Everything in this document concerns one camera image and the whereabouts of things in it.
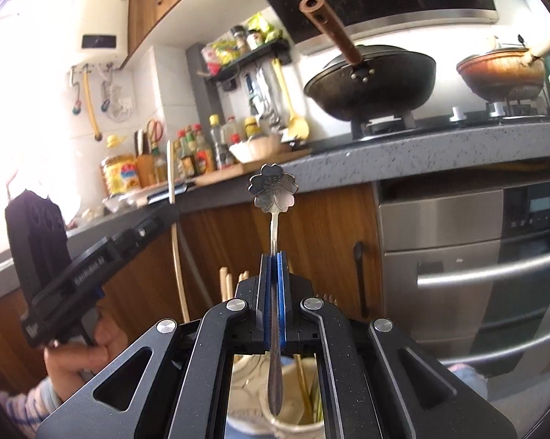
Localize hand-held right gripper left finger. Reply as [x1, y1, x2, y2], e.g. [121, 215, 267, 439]
[36, 252, 272, 439]

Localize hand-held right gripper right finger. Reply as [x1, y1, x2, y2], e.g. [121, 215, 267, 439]
[277, 251, 518, 439]

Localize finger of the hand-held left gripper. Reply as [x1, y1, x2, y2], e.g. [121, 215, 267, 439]
[146, 183, 190, 210]

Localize floral ceramic utensil holder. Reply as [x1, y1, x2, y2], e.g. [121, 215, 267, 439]
[231, 354, 326, 439]

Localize silver flower-handled spoon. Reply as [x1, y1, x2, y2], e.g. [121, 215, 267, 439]
[248, 163, 296, 414]

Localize person's left forearm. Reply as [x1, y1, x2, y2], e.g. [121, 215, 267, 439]
[0, 372, 75, 439]

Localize hanging metal utensils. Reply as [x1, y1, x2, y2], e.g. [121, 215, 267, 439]
[245, 66, 285, 124]

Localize person's left hand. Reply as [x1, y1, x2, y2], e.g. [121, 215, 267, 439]
[44, 313, 130, 398]

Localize yellow printed tin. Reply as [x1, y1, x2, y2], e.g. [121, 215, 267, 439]
[100, 153, 141, 195]

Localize row of sauce bottles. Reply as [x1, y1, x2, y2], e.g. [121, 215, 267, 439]
[135, 114, 267, 180]

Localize wooden base cabinet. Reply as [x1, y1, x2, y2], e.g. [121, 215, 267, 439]
[0, 178, 381, 385]

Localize wooden cutting board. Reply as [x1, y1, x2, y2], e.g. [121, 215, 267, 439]
[195, 146, 313, 187]

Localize white scalloped bowl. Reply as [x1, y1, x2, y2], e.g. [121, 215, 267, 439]
[229, 135, 283, 164]

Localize yellow plastic spatula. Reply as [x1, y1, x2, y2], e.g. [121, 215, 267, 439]
[270, 57, 310, 140]

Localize stainless steel oven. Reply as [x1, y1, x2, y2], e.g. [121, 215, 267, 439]
[378, 155, 550, 376]

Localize white gas water heater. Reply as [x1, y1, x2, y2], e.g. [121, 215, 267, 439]
[71, 0, 132, 67]

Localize green snack packets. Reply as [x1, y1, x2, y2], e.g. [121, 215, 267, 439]
[248, 13, 285, 44]

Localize gas stove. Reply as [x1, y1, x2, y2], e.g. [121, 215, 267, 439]
[348, 101, 550, 142]

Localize brown wok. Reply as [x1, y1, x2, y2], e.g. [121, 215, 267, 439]
[455, 27, 550, 101]

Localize black cabinet handle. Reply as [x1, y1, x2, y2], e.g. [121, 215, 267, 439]
[353, 240, 372, 318]

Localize yellow gas hose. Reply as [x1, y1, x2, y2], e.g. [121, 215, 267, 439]
[84, 66, 104, 140]

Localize black wall spice shelf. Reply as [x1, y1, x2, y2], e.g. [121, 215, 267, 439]
[204, 39, 294, 91]

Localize wooden wall cabinet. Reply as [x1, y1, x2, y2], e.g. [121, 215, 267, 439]
[126, 0, 257, 67]

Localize black wok with wooden handle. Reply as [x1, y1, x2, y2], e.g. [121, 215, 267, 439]
[298, 0, 438, 122]

